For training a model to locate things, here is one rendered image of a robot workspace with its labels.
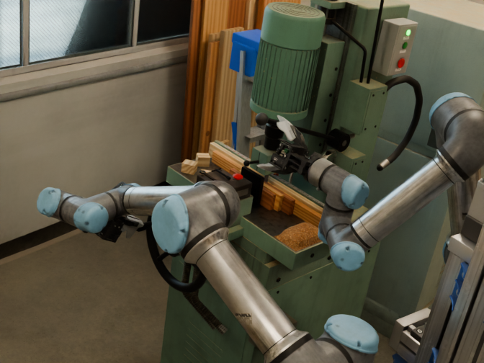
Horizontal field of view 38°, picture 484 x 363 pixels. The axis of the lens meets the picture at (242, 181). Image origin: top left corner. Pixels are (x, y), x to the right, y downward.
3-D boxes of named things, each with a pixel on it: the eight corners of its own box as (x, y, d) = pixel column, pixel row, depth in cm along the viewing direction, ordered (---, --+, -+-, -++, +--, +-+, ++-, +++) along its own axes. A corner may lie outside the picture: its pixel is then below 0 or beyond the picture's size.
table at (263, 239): (141, 187, 231) (142, 171, 228) (212, 168, 250) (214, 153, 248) (269, 282, 194) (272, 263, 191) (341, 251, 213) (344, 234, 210)
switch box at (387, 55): (371, 70, 218) (383, 19, 211) (390, 66, 224) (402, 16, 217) (387, 76, 214) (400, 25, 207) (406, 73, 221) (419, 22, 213)
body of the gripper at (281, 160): (277, 136, 185) (310, 155, 178) (297, 140, 192) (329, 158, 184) (266, 162, 187) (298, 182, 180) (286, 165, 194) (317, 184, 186)
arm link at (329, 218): (320, 253, 177) (330, 215, 172) (313, 230, 187) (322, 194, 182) (351, 256, 178) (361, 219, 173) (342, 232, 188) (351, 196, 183)
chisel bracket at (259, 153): (248, 171, 222) (252, 146, 218) (279, 162, 231) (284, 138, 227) (264, 181, 217) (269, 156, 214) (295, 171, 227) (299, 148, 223)
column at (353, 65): (273, 191, 250) (310, -12, 217) (315, 178, 264) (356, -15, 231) (320, 221, 236) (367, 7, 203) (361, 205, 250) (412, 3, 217)
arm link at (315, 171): (342, 165, 182) (330, 193, 184) (329, 158, 185) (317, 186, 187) (325, 163, 176) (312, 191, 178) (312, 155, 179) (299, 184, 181)
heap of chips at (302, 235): (274, 236, 204) (276, 225, 202) (306, 224, 213) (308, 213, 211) (295, 251, 198) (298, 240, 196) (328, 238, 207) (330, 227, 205)
